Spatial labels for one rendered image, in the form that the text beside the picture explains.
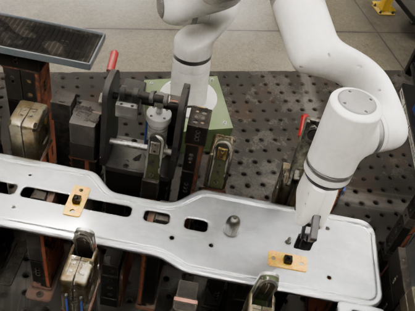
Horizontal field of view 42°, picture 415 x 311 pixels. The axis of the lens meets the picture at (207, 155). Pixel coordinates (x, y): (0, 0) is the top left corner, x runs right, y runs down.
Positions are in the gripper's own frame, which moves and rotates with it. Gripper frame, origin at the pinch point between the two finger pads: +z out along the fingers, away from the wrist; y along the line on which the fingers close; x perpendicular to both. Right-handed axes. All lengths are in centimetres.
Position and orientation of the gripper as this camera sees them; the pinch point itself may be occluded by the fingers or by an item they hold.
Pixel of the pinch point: (302, 226)
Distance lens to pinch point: 107.2
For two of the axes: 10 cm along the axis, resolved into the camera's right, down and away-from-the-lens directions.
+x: 9.8, 1.9, 0.1
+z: -1.4, 7.0, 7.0
